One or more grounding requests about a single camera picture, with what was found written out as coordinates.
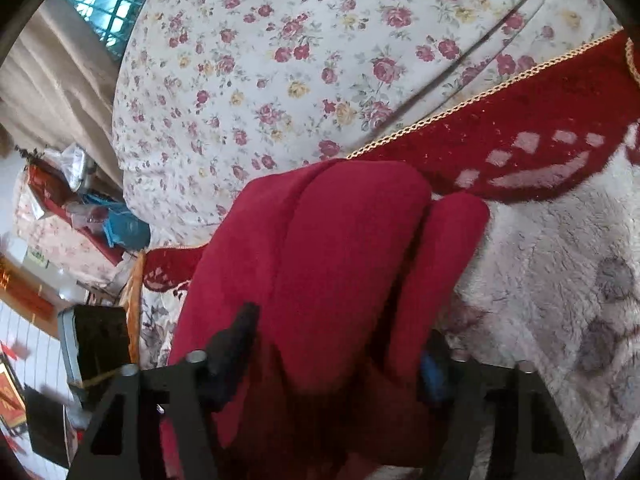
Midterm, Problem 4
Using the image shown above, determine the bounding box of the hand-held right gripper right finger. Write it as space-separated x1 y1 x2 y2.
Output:
417 332 586 480

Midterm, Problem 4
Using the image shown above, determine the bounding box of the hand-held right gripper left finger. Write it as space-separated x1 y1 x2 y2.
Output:
67 302 261 480

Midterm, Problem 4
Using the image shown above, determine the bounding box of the red knit garment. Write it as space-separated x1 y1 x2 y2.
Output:
160 160 491 480

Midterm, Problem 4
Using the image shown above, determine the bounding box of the orange patterned blanket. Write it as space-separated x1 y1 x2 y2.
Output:
120 250 148 366

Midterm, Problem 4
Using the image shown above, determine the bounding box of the dark grey-rimmed panel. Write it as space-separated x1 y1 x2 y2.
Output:
57 305 132 411

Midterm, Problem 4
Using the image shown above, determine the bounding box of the blue plastic bag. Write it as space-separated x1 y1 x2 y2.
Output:
82 192 151 251

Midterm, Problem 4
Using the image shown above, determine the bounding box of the red white plush blanket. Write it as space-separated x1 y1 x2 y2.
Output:
140 27 640 480

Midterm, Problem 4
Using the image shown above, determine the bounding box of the black box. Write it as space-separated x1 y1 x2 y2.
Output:
24 385 71 468

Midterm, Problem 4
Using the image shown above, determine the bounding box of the table with floral cover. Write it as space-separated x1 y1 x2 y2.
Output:
15 170 126 286

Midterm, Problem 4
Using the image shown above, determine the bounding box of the clear plastic bag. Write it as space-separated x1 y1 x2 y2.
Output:
50 142 98 191

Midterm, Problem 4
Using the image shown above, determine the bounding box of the red box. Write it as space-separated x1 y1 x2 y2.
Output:
27 165 71 206

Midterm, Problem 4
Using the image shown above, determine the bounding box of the rose print bed sheet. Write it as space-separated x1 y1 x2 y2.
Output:
112 0 626 241

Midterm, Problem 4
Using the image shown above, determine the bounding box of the beige curtain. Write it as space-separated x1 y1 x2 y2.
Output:
0 0 126 186

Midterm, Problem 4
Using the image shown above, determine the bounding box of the window with teal grille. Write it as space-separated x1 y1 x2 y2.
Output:
60 0 168 58

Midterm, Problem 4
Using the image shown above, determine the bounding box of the red wall banner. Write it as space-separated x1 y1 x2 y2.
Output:
0 255 56 321

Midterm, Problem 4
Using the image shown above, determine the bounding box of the framed wall picture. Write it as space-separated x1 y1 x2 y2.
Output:
0 360 28 428

